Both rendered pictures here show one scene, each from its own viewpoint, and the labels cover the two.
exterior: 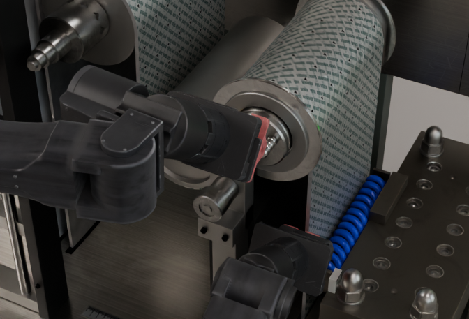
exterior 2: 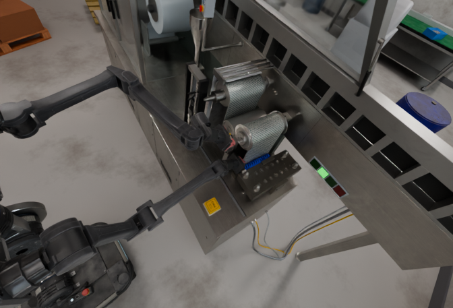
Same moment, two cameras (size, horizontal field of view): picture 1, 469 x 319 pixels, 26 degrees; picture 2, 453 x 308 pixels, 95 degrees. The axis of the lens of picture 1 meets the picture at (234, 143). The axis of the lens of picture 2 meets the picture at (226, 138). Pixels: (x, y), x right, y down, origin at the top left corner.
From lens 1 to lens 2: 0.31 m
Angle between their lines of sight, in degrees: 17
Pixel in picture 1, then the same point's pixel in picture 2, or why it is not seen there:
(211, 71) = (244, 117)
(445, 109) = not seen: hidden behind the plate
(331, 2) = (276, 116)
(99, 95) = (199, 120)
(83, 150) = (185, 132)
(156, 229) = not seen: hidden behind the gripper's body
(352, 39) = (274, 127)
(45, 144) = (178, 127)
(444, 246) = (271, 177)
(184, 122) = (210, 136)
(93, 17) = (222, 96)
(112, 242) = not seen: hidden behind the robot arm
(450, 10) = (302, 131)
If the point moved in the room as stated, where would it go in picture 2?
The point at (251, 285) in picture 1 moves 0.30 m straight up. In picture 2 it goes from (218, 168) to (230, 130)
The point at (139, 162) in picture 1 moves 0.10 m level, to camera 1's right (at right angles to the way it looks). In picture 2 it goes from (193, 141) to (216, 156)
